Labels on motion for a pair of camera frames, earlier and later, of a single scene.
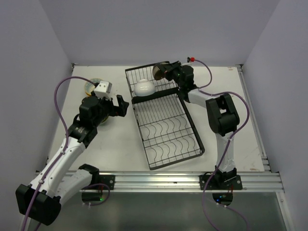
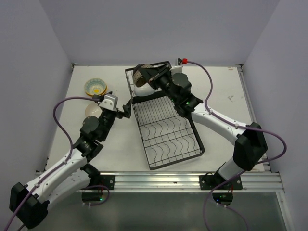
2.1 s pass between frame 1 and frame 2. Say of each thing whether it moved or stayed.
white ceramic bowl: stayed
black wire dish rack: stayed
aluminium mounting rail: stayed
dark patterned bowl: moved
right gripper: moved
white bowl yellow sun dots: stayed
